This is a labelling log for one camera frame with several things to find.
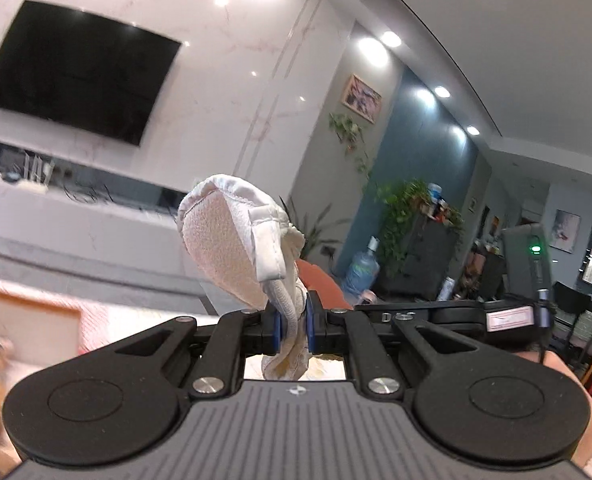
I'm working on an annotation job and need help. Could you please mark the black chair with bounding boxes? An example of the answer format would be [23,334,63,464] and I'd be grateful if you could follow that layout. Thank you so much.
[551,280,592,361]

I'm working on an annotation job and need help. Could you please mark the pale wall painting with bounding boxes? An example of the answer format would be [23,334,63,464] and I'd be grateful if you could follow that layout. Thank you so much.
[550,208,582,254]

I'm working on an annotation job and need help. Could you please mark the white slipper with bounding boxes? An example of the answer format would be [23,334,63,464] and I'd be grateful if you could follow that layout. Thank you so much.
[176,173,310,382]

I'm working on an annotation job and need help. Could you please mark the blue water jug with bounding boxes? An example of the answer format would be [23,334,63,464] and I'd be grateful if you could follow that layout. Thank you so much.
[342,236,381,307]

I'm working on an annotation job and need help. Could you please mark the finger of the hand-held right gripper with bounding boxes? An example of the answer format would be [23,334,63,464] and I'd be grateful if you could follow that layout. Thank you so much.
[353,300,485,323]

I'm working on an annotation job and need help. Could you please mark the dark cabinet with plants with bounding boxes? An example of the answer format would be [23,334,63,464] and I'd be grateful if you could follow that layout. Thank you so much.
[375,179,466,281]

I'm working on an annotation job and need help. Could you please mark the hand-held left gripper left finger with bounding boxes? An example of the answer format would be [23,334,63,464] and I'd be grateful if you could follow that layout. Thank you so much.
[77,307,283,401]

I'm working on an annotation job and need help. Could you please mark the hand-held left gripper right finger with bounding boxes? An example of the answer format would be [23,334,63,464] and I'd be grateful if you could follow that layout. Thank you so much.
[306,291,516,401]

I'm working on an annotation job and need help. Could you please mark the hanging vine plant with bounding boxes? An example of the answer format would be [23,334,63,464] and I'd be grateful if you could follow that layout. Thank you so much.
[328,111,373,182]

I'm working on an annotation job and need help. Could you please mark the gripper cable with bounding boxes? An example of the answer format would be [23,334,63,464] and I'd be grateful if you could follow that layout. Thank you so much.
[535,287,553,367]

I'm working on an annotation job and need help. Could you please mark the long white television console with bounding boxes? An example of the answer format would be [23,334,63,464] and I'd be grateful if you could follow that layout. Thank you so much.
[0,135,214,313]

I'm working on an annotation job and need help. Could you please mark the long-leaf potted plant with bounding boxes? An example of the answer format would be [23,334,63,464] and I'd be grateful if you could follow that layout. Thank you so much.
[282,199,347,262]

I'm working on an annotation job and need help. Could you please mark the person's right forearm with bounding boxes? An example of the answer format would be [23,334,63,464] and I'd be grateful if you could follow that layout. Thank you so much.
[513,346,592,480]

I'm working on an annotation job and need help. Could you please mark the black wall television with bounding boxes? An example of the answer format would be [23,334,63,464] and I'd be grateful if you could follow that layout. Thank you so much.
[0,0,183,148]

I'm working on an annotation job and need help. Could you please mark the framed wall picture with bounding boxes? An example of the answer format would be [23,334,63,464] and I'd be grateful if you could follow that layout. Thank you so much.
[340,73,383,124]

